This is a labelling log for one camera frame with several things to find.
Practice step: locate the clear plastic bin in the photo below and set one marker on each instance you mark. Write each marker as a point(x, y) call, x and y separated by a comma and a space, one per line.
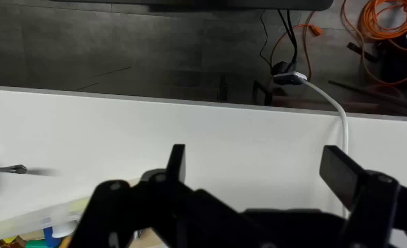
point(23, 220)

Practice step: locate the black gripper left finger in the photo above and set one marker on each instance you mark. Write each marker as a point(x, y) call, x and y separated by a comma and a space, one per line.
point(120, 206)

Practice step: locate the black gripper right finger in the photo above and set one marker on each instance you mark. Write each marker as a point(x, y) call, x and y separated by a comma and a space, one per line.
point(372, 197)

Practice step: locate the black utensil on plate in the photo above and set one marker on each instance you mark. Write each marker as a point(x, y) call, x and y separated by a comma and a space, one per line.
point(9, 169)

